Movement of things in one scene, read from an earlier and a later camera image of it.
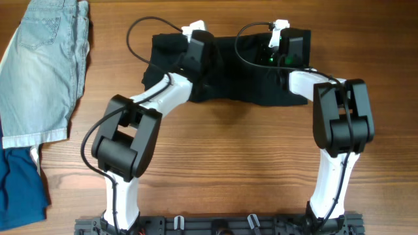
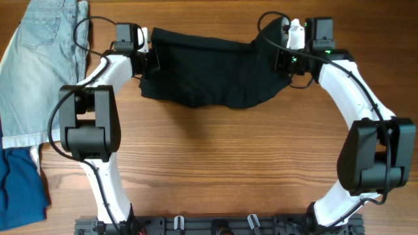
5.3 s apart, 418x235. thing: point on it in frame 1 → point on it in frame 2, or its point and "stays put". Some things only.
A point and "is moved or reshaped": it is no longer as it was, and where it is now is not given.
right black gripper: [264, 46] → [279, 64]
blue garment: [23, 196] stays put
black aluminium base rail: [220, 226] stays put
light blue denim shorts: [42, 72] stays put
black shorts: [244, 70] is moved or reshaped
